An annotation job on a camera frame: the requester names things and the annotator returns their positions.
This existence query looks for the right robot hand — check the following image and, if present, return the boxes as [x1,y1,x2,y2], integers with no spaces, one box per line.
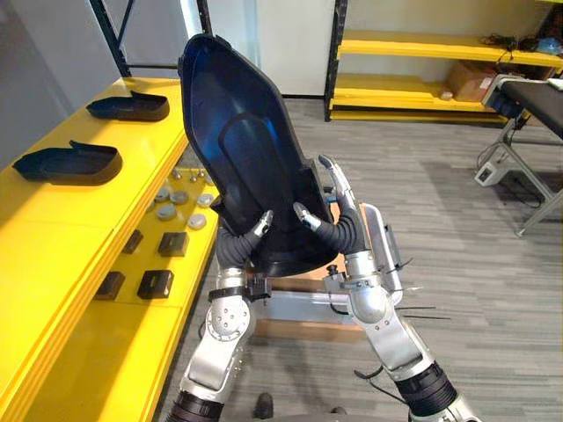
[293,154,373,258]

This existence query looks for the flat cardboard box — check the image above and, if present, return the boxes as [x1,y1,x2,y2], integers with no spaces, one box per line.
[255,316,367,345]

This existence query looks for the black floor cable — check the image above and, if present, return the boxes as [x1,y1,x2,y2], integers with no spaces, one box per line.
[501,173,547,210]

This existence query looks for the grey device box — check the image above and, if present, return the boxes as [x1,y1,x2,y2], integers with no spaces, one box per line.
[480,73,530,119]

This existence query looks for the black top metal table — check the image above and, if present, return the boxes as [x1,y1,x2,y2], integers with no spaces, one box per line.
[475,78,563,239]

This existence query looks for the large black plastic housing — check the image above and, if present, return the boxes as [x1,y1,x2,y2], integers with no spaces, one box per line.
[178,33,340,279]

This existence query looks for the dark robot foot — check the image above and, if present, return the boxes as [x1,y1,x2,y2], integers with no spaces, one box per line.
[254,392,275,419]

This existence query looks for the long yellow shelf unit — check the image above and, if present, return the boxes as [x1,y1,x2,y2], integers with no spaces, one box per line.
[0,0,222,422]

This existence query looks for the black cable bundle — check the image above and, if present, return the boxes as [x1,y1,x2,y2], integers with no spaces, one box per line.
[478,32,543,62]

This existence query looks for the yellow shelf rack black posts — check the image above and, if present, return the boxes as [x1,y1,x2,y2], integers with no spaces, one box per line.
[324,0,563,125]

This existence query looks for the small black box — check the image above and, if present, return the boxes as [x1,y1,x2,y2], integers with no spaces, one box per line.
[136,268,175,301]
[157,230,191,258]
[92,270,127,302]
[121,229,144,256]

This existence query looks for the white power box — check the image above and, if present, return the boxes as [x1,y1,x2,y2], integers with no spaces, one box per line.
[473,159,508,186]

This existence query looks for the white wall panel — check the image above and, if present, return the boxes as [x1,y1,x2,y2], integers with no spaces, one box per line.
[205,0,338,98]

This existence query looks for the blue cloth bundle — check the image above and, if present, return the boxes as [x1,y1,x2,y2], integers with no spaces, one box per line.
[537,36,563,56]

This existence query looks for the brown cardboard box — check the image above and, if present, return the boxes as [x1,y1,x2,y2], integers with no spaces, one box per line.
[445,60,499,103]

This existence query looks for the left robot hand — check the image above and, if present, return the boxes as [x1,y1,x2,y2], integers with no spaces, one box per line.
[215,209,275,271]

